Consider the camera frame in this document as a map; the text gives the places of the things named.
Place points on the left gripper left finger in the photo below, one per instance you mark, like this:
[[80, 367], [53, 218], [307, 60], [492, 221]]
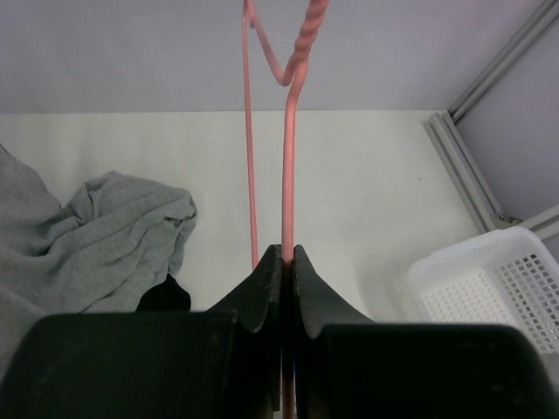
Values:
[[258, 294]]

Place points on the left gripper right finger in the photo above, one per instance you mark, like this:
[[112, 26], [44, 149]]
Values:
[[320, 305]]

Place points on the pink hanger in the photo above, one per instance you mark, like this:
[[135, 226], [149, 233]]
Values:
[[293, 76]]

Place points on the black tank top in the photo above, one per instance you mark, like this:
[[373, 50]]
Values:
[[168, 296]]

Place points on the white plastic basket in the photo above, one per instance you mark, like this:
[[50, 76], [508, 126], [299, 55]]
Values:
[[502, 277]]

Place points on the right frame strut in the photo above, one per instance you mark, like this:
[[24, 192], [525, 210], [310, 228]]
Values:
[[499, 139]]

